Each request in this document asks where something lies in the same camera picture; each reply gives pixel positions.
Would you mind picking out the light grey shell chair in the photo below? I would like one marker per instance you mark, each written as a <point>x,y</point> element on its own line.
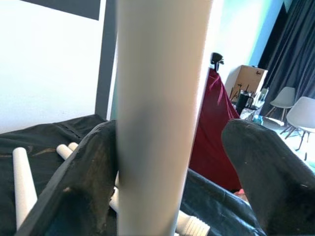
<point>285,98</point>
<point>302,113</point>

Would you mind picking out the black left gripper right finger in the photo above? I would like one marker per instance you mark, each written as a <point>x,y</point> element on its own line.
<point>270,184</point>

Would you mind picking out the dark blue curtain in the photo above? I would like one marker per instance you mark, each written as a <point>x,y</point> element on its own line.
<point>295,49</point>

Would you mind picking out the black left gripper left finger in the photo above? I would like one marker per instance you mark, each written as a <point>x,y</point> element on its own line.
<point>83,186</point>

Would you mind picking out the black plastic tablecloth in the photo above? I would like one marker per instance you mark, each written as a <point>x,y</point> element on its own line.
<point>37,132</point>

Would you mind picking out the black device on stand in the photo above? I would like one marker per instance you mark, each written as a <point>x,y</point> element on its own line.
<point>216,61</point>

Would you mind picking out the brown flat cardboard box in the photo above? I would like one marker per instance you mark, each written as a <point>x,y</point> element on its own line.
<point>251,76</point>

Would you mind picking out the dark red cloth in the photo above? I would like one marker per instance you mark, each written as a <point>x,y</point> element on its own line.
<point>211,127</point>

